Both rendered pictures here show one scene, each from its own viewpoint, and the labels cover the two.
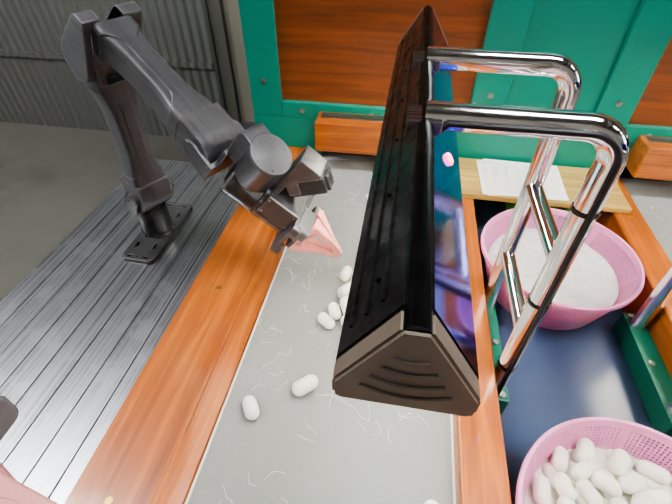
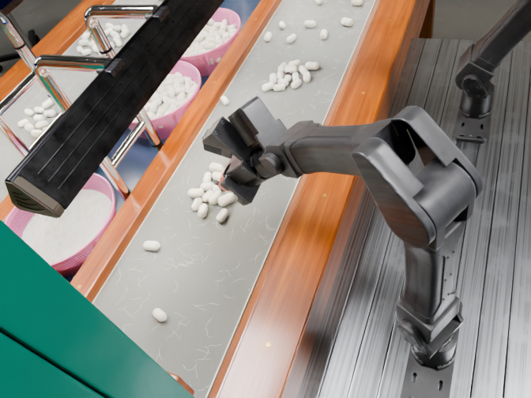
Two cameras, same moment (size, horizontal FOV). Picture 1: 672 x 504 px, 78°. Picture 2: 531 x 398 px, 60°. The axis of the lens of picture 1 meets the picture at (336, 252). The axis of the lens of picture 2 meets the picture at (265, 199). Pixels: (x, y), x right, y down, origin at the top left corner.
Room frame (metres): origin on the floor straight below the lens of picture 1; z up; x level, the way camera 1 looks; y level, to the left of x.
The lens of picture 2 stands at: (1.02, 0.33, 1.47)
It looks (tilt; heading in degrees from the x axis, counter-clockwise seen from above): 49 degrees down; 206
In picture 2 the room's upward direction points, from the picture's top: 18 degrees counter-clockwise
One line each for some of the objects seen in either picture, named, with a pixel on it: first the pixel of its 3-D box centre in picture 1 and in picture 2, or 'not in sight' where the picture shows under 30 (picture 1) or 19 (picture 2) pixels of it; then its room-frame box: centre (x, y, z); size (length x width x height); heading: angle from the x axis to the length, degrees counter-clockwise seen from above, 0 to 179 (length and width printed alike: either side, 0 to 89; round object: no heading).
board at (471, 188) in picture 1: (536, 183); not in sight; (0.75, -0.43, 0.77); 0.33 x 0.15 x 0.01; 80
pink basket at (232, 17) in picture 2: not in sight; (202, 44); (-0.17, -0.27, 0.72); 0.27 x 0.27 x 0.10
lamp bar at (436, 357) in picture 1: (421, 113); (141, 57); (0.42, -0.09, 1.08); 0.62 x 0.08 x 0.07; 170
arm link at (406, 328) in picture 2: (149, 194); (431, 322); (0.70, 0.38, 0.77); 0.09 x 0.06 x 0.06; 142
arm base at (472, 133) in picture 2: not in sight; (476, 99); (0.12, 0.50, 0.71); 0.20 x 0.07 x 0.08; 170
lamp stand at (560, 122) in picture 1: (464, 250); (146, 128); (0.40, -0.17, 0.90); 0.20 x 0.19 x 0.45; 170
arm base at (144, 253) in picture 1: (155, 218); (434, 342); (0.71, 0.39, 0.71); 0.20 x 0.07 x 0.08; 170
